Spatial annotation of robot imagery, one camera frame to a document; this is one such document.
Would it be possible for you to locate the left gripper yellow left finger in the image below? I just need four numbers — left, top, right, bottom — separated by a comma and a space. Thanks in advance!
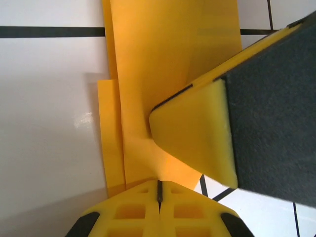
65, 179, 160, 237

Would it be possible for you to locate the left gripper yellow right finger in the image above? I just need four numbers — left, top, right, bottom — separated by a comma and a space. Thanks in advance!
159, 179, 255, 237

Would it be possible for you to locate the yellow paper sheet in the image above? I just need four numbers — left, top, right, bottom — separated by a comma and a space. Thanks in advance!
97, 0, 241, 198

